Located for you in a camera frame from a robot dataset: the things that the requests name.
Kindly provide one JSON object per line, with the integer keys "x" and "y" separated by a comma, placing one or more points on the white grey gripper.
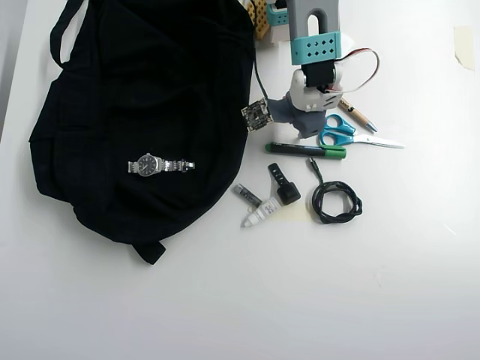
{"x": 305, "y": 127}

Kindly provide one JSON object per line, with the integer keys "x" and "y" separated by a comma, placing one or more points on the grey teal robot arm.
{"x": 315, "y": 48}

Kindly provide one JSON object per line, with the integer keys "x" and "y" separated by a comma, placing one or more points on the yellow teal robot base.
{"x": 262, "y": 22}

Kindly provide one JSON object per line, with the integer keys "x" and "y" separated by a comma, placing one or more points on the grey USB stick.
{"x": 247, "y": 195}

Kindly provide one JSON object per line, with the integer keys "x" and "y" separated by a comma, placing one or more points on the black fabric bag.
{"x": 131, "y": 93}

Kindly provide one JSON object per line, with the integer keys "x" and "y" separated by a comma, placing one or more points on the black marker green cap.
{"x": 300, "y": 149}

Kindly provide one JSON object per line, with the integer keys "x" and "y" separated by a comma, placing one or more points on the brown cardboard ballpoint pen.
{"x": 356, "y": 114}

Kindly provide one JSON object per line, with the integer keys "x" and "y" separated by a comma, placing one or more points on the black fitness tracker band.
{"x": 288, "y": 195}

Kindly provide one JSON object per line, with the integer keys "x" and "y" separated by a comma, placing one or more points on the white dropper bottle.
{"x": 264, "y": 210}

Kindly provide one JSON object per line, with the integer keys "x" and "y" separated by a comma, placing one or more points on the silver metal wristwatch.
{"x": 146, "y": 165}

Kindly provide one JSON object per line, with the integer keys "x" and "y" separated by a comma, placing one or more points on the beige tape piece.
{"x": 465, "y": 48}

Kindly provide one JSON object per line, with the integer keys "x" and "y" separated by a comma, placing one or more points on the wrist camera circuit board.
{"x": 255, "y": 116}

